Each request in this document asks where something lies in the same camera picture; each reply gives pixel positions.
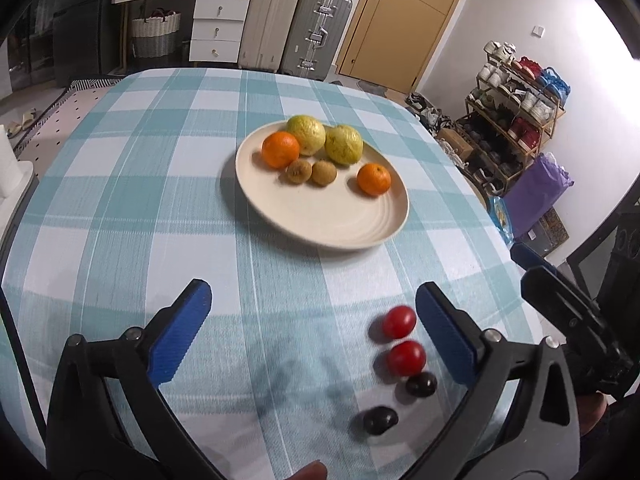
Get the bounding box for dark glass wardrobe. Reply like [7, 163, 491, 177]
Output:
[7, 0, 56, 93]

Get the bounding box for cream round plate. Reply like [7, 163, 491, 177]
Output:
[235, 120, 411, 250]

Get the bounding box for orange tangerine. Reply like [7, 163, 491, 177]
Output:
[356, 162, 392, 197]
[261, 131, 301, 169]

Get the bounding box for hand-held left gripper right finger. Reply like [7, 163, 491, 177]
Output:
[415, 282, 581, 480]

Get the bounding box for yellow-green lemon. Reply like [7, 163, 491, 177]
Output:
[325, 125, 364, 166]
[286, 115, 327, 156]

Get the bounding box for brown kiwi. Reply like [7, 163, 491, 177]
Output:
[286, 159, 312, 186]
[311, 160, 337, 187]

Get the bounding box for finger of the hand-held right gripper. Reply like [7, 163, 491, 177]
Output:
[521, 266, 633, 376]
[510, 243, 601, 311]

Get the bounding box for white drawer unit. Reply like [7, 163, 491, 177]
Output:
[189, 0, 251, 65]

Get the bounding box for beige suitcase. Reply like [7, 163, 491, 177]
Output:
[237, 0, 303, 72]

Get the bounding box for patterned floor mat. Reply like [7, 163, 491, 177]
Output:
[525, 207, 571, 251]

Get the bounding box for wooden shoe rack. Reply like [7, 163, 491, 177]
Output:
[462, 40, 571, 198]

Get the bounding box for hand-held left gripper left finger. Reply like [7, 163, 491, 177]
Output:
[47, 279, 221, 480]

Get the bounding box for pile of sneakers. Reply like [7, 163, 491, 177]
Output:
[404, 91, 468, 166]

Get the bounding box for dark grey refrigerator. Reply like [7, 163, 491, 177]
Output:
[50, 0, 121, 88]

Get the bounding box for red cherry tomato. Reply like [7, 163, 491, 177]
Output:
[387, 340, 427, 377]
[382, 305, 417, 339]

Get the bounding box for small cardboard box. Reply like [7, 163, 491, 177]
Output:
[436, 127, 475, 160]

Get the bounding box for dark purple plum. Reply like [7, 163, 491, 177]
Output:
[405, 372, 438, 400]
[362, 406, 399, 436]

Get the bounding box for person's left hand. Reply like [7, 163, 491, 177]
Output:
[287, 461, 328, 480]

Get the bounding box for blue plastic bag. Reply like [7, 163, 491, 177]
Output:
[487, 195, 516, 247]

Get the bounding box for silver suitcase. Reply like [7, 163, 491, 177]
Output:
[280, 0, 353, 81]

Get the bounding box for woven laundry basket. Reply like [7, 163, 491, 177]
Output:
[131, 10, 182, 59]

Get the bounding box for person's right hand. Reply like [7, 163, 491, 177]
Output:
[577, 392, 610, 436]

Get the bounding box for wooden door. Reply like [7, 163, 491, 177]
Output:
[336, 0, 476, 95]

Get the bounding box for purple bag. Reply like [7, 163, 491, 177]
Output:
[502, 152, 575, 238]

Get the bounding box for striped floor rug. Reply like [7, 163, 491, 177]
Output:
[12, 75, 123, 158]

